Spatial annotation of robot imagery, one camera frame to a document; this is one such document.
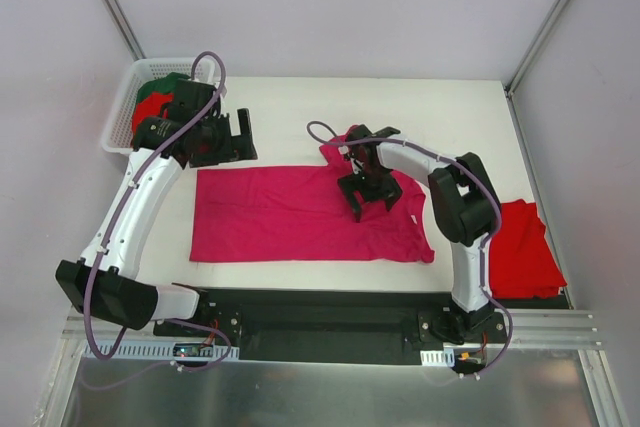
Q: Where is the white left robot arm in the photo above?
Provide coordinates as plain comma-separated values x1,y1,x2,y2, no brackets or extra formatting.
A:
55,79,257,336

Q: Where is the left aluminium frame post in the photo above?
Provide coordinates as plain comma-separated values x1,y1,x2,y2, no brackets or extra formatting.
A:
101,0,147,61

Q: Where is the red t shirt in basket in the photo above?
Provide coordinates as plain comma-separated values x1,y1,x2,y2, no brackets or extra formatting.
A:
131,92,174,135

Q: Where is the aluminium frame post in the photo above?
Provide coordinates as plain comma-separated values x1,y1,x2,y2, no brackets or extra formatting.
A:
101,0,147,61
505,0,606,96

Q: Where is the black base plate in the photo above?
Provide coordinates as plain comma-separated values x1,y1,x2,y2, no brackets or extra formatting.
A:
100,285,521,365

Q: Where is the pink t shirt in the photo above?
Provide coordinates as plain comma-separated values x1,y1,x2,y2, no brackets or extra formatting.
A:
189,146,436,264

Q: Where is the green t shirt in basket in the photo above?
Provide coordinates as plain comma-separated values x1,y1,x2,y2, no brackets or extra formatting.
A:
136,72,191,105

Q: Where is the folded red t shirt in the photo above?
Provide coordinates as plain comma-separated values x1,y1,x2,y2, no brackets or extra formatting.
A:
489,199,567,299

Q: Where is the white perforated plastic basket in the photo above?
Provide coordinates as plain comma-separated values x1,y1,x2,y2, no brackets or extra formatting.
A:
101,57,194,156

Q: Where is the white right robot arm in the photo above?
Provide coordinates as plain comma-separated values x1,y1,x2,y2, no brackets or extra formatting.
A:
338,125,501,342

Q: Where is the right aluminium frame post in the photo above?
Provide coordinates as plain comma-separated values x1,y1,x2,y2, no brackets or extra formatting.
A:
505,0,606,96

